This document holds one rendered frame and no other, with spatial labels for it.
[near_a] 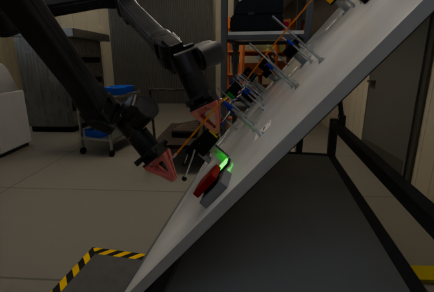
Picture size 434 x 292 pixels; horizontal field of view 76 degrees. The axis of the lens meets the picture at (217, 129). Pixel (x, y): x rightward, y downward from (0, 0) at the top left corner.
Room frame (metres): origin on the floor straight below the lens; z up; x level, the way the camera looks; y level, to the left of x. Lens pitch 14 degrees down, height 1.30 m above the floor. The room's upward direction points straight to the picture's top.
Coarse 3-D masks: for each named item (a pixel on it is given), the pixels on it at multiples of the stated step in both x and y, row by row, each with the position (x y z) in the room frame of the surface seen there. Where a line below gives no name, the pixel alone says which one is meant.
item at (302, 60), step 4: (296, 44) 0.86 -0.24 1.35; (288, 48) 0.83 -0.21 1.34; (292, 48) 0.85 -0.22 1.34; (284, 52) 0.84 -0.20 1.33; (288, 52) 0.85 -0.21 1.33; (292, 52) 0.85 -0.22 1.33; (296, 52) 0.82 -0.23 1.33; (288, 56) 0.83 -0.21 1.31; (292, 56) 0.83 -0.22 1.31; (296, 56) 0.86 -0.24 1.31; (300, 56) 0.85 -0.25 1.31; (304, 56) 0.84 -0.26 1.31; (300, 60) 0.85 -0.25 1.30; (304, 60) 0.85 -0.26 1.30; (304, 64) 0.83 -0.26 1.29
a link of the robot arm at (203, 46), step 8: (168, 40) 0.71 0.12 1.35; (176, 40) 0.70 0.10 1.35; (208, 40) 0.75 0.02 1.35; (176, 48) 0.69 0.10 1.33; (184, 48) 0.71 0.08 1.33; (200, 48) 0.69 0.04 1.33; (208, 48) 0.69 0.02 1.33; (216, 48) 0.70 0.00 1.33; (208, 56) 0.68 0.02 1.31; (216, 56) 0.70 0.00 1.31; (224, 56) 0.71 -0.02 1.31; (208, 64) 0.69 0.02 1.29; (216, 64) 0.71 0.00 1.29
